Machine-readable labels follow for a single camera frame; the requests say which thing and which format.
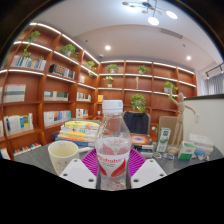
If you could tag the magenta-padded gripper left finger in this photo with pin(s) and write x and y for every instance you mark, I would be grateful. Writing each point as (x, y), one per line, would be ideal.
(78, 173)

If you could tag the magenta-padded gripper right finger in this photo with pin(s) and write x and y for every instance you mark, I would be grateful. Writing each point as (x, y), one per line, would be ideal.
(148, 171)

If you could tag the clear red-labelled water bottle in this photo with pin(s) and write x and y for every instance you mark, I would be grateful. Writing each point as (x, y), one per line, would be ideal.
(113, 150)

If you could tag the cream printed cup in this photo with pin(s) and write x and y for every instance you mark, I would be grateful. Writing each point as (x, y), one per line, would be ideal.
(61, 156)

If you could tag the tall green-white carton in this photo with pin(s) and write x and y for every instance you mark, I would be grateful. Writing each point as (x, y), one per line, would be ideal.
(163, 140)

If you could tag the stack of colourful books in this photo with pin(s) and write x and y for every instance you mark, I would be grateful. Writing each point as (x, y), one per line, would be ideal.
(80, 131)

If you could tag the beige chair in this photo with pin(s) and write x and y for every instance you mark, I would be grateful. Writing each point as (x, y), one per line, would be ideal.
(166, 122)

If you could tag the wooden artist mannequin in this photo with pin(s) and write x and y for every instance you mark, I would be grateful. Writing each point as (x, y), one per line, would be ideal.
(180, 115)

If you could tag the grey window curtain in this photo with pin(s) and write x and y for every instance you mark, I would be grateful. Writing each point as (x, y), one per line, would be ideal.
(216, 85)

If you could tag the recessed ceiling light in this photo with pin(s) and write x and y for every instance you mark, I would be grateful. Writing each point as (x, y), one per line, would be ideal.
(188, 57)
(107, 47)

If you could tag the ceiling air vent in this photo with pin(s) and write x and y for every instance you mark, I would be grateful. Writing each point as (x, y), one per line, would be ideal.
(171, 33)

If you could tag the branched ceiling lamp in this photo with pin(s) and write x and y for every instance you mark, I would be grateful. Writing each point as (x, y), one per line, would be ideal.
(151, 11)

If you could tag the white wall socket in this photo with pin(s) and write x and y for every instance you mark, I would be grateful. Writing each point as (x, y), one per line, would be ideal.
(197, 118)

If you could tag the wooden wall shelf unit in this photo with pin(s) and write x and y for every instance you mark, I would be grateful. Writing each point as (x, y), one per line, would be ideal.
(33, 106)

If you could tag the black track light rail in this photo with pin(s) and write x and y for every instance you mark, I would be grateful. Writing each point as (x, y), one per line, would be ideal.
(220, 68)

